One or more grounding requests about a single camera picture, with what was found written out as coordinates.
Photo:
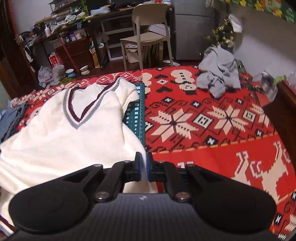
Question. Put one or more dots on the folded blue jeans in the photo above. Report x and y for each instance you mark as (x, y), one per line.
(10, 119)

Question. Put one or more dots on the red patterned christmas blanket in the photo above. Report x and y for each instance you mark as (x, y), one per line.
(231, 136)

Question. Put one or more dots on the grey refrigerator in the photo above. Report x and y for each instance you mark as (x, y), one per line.
(194, 21)

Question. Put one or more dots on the white plastic bag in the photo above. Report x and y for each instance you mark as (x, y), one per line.
(45, 76)

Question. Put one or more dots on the green christmas wall banner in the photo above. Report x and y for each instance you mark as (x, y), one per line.
(283, 9)

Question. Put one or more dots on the blue white ceramic bowl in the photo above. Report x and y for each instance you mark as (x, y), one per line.
(70, 73)

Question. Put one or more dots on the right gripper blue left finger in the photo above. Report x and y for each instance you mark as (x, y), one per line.
(133, 169)

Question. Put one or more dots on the grey crumpled garment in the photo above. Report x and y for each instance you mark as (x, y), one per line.
(218, 72)

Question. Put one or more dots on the beige plastic chair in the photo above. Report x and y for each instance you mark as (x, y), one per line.
(146, 15)

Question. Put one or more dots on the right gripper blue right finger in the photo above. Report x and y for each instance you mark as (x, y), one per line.
(155, 170)

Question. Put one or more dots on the brown wooden drawer cabinet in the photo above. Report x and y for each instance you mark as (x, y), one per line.
(79, 53)

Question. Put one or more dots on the white knit v-neck sweater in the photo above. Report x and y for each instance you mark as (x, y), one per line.
(74, 129)

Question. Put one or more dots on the dark wooden side table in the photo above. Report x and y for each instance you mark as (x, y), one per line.
(281, 112)

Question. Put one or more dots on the dark cluttered desk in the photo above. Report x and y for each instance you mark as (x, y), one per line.
(92, 28)

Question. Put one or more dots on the green cutting mat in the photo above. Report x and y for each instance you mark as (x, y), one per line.
(134, 115)

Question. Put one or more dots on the white drawer shelf unit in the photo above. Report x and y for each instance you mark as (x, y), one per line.
(117, 28)

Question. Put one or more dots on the small decorated christmas tree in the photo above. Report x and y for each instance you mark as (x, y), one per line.
(223, 35)

